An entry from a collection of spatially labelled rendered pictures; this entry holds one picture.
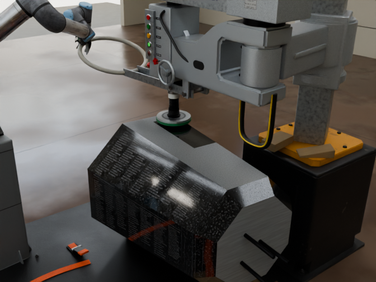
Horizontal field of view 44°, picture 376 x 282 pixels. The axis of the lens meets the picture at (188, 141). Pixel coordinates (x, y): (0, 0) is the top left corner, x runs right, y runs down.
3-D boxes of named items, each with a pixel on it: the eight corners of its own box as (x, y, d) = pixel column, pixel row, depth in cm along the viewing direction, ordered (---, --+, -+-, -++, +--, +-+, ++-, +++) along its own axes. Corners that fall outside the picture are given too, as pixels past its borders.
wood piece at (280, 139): (279, 138, 295) (280, 130, 293) (293, 142, 289) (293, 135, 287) (260, 147, 282) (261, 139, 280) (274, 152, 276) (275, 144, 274)
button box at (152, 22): (157, 60, 273) (156, 10, 261) (153, 61, 271) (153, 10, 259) (149, 57, 278) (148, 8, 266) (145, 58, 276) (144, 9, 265)
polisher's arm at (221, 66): (284, 118, 238) (295, 20, 218) (254, 130, 224) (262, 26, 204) (189, 84, 288) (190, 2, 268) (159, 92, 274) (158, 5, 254)
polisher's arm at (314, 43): (308, 50, 298) (313, 10, 288) (361, 60, 277) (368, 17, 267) (240, 74, 247) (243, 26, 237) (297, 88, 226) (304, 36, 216)
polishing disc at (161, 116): (196, 121, 287) (196, 119, 286) (163, 125, 279) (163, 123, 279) (183, 109, 305) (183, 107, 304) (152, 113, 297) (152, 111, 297)
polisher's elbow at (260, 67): (253, 74, 243) (256, 37, 235) (286, 82, 232) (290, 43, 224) (231, 82, 230) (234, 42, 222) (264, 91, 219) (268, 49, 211)
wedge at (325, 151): (329, 150, 279) (330, 143, 277) (334, 158, 270) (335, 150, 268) (295, 150, 279) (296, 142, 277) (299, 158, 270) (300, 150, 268)
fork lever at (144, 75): (212, 93, 273) (212, 84, 271) (187, 99, 262) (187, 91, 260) (142, 71, 322) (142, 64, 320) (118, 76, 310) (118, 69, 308)
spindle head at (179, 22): (217, 87, 271) (220, 8, 253) (188, 95, 258) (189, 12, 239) (177, 73, 296) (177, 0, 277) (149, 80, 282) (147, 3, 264)
